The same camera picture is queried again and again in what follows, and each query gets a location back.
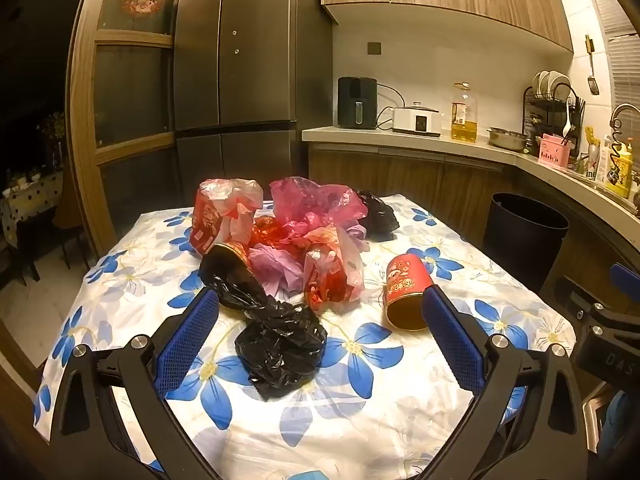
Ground pink utensil holder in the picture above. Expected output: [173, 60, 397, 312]
[539, 133, 576, 170]

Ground pink plastic bag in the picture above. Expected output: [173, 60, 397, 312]
[270, 176, 369, 235]

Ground red can with gold rim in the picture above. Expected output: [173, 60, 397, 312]
[215, 241, 251, 270]

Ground side table with dotted cloth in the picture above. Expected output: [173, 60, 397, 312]
[0, 170, 66, 248]

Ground row of white plates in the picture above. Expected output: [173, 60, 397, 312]
[531, 70, 572, 99]

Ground black dish rack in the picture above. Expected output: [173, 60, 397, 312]
[522, 70, 586, 157]

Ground person's right hand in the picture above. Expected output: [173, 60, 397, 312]
[597, 390, 633, 456]

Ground large black plastic bag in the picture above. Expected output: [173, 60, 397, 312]
[199, 247, 328, 401]

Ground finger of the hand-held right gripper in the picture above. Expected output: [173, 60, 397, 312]
[609, 261, 640, 306]
[559, 275, 601, 322]

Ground metal kitchen faucet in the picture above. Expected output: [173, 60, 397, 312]
[611, 102, 640, 161]

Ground metal basin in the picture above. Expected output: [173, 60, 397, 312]
[487, 126, 531, 152]

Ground window blinds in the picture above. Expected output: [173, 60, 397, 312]
[582, 0, 640, 111]

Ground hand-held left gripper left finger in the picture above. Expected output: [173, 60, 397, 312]
[49, 287, 221, 480]

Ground wooden base cabinets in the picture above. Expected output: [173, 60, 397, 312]
[307, 142, 640, 311]

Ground hanging metal spatula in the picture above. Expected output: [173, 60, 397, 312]
[585, 35, 600, 95]

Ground purple plastic bag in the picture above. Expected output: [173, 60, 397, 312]
[248, 245, 311, 294]

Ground blue floral tablecloth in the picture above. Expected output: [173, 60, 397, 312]
[32, 191, 576, 480]

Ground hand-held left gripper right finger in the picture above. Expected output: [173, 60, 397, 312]
[421, 285, 591, 480]

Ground yellow detergent bottle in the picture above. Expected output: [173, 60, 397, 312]
[606, 145, 635, 198]

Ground black air fryer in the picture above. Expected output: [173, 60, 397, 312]
[337, 76, 378, 130]

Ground dark grey refrigerator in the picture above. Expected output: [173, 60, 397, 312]
[172, 0, 334, 197]

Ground small black plastic bag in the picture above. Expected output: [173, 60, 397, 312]
[356, 190, 401, 241]

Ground red plastic bag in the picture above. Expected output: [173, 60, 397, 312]
[250, 217, 301, 252]

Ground black trash bin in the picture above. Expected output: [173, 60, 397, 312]
[482, 192, 571, 295]

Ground red paper can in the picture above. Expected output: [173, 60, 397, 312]
[382, 254, 441, 331]

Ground stone kitchen countertop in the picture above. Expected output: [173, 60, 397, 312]
[301, 126, 640, 221]

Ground cooking oil bottle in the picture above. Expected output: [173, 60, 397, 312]
[451, 82, 478, 142]

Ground wooden glass-panel door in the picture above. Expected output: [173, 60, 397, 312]
[67, 0, 188, 257]

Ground red gift bag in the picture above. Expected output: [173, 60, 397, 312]
[191, 179, 264, 255]

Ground white plastic bottle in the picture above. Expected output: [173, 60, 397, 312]
[597, 135, 612, 183]

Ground lilac plastic bag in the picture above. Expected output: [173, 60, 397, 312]
[346, 225, 372, 254]

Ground white electric cooker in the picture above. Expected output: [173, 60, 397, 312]
[391, 102, 443, 137]

